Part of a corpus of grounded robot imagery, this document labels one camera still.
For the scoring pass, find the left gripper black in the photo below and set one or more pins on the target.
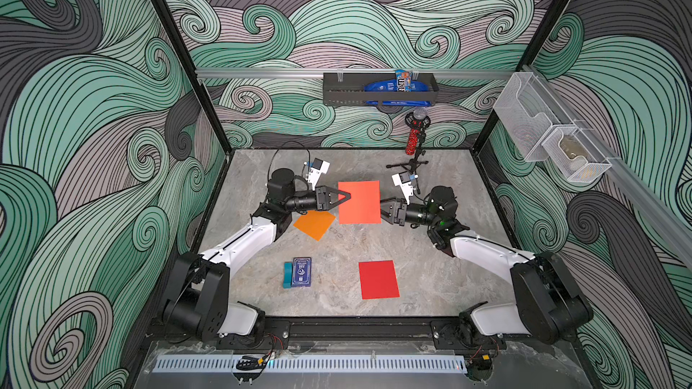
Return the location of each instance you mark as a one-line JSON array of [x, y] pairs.
[[320, 201]]

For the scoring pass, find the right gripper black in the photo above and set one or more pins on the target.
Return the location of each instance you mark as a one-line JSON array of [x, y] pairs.
[[399, 212]]

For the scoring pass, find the red square paper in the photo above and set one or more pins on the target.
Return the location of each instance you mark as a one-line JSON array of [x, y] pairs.
[[364, 205], [378, 280]]

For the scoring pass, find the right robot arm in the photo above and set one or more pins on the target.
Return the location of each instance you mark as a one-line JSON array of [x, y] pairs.
[[548, 303]]

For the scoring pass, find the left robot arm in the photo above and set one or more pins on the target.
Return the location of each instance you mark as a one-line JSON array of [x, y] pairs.
[[196, 296]]

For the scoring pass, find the orange square paper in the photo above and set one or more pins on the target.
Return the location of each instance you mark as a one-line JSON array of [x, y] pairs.
[[315, 224]]

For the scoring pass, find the black mini tripod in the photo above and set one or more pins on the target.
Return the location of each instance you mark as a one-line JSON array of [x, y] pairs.
[[411, 165]]

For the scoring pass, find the teal small block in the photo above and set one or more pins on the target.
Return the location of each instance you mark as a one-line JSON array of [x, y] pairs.
[[287, 275]]

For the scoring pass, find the blue card box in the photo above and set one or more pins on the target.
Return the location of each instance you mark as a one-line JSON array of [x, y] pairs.
[[301, 272]]

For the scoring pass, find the blue snack package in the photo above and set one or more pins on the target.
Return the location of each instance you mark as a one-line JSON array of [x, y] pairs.
[[402, 82]]

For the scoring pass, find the clear plastic bin large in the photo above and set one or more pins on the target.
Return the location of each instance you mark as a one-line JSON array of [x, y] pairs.
[[526, 117]]

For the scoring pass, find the clear plastic bin small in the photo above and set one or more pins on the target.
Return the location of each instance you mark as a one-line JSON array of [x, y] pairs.
[[574, 155]]

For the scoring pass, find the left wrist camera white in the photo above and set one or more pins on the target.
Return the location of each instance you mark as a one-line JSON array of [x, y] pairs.
[[314, 170]]

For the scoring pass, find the black wall shelf basket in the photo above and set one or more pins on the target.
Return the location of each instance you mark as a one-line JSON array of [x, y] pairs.
[[347, 90]]

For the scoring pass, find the black front base frame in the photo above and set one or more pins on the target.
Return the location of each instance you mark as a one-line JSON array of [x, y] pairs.
[[455, 332]]

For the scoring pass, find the aluminium rail back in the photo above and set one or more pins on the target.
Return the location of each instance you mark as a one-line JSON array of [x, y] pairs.
[[318, 73]]

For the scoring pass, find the aluminium rail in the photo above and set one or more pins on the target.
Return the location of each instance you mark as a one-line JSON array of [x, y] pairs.
[[661, 218], [318, 73]]

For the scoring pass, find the white slotted cable duct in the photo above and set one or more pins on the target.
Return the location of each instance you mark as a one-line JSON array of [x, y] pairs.
[[380, 364]]

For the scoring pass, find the aluminium rail right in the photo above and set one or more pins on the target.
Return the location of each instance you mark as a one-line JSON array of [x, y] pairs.
[[661, 218]]

